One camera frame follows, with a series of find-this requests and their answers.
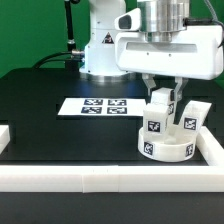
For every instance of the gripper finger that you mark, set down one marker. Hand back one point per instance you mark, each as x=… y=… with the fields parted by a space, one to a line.
x=148 y=80
x=176 y=93

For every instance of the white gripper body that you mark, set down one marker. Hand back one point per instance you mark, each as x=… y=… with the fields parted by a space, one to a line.
x=193 y=53

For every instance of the white sheet with markers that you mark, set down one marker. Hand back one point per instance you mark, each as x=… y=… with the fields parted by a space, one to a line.
x=102 y=107

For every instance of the white round stool seat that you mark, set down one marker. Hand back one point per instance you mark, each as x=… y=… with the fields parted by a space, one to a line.
x=166 y=152

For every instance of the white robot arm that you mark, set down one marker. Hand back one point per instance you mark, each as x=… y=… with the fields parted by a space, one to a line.
x=158 y=37

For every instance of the white U-shaped fence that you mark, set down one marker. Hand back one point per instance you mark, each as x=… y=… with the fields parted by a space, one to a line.
x=86 y=179

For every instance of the black pole stand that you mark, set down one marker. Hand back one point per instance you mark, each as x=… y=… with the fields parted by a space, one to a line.
x=71 y=44

